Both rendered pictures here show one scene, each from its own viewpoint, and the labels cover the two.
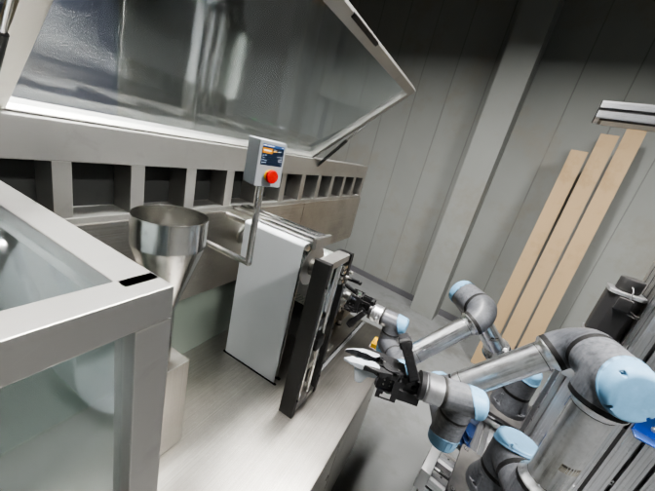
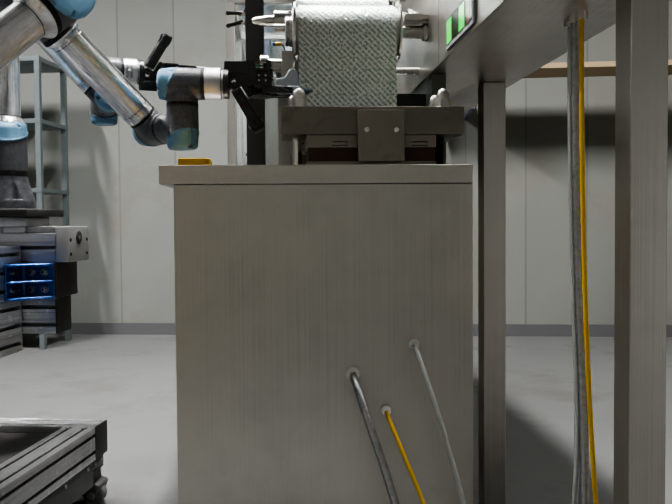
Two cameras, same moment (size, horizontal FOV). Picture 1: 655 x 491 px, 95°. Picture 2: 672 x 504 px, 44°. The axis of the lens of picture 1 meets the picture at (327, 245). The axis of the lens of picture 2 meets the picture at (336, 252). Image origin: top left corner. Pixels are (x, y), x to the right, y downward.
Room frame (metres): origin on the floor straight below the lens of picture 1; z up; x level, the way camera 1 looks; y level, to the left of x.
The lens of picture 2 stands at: (3.03, -0.96, 0.78)
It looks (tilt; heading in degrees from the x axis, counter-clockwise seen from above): 2 degrees down; 152
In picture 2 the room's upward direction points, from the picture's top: straight up
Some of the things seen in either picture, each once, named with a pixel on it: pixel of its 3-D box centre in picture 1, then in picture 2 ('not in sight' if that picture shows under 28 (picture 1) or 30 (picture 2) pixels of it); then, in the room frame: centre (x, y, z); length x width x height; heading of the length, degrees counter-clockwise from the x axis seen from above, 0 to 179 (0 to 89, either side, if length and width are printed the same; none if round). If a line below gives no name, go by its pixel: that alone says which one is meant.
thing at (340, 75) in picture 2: not in sight; (348, 84); (1.28, 0.01, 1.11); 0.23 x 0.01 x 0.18; 66
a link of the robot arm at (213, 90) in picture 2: (376, 314); (214, 84); (1.15, -0.28, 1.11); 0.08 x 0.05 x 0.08; 156
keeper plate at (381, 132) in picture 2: not in sight; (381, 135); (1.50, -0.03, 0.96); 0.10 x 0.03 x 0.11; 66
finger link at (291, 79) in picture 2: not in sight; (293, 81); (1.24, -0.11, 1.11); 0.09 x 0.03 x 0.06; 65
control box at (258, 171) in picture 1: (266, 163); not in sight; (0.68, 0.18, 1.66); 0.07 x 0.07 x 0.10; 49
